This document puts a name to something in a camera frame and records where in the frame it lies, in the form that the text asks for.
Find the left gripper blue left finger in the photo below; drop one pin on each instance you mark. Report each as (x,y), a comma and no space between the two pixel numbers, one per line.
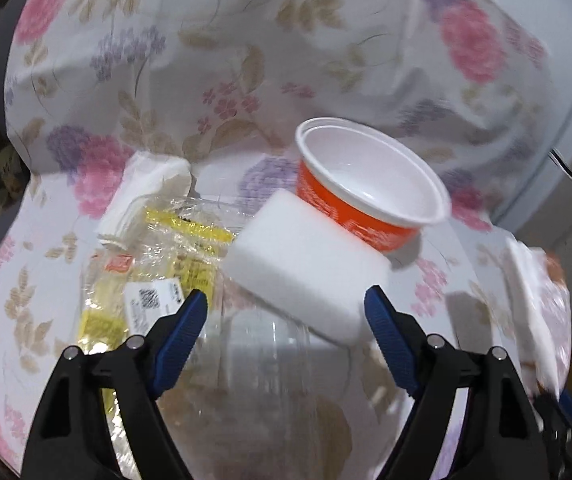
(173,337)

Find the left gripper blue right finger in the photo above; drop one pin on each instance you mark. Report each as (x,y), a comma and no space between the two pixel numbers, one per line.
(387,326)

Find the clear yellow plastic bag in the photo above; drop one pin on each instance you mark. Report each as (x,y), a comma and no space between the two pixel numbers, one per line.
(171,247)

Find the white sponge block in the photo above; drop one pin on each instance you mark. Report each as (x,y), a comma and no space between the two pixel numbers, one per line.
(303,264)

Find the white tissue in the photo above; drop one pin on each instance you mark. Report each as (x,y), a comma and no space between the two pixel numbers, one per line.
(146,177)

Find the orange white instant noodle cup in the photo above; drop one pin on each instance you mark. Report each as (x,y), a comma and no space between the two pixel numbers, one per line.
(370,184)

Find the floral cloth cover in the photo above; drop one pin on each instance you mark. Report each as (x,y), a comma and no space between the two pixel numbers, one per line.
(85,84)

